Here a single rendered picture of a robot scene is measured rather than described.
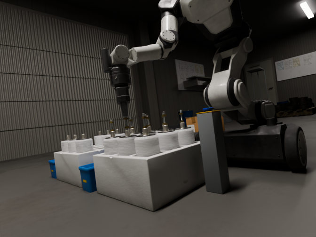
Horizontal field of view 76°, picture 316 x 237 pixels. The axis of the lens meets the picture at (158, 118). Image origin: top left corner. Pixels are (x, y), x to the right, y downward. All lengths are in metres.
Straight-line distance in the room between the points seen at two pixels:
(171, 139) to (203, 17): 0.65
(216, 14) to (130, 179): 0.88
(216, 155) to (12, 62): 3.73
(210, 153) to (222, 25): 0.68
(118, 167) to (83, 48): 3.96
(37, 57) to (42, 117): 1.06
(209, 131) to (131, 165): 0.32
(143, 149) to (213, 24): 0.75
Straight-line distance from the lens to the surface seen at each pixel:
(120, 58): 0.87
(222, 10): 1.16
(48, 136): 4.02
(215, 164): 0.81
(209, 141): 0.80
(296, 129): 1.08
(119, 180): 0.86
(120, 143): 0.86
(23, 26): 4.39
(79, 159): 1.17
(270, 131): 1.08
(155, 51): 0.98
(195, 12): 1.16
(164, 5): 1.24
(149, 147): 0.75
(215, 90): 1.06
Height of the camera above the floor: 0.30
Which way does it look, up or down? 1 degrees up
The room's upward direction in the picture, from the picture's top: 7 degrees counter-clockwise
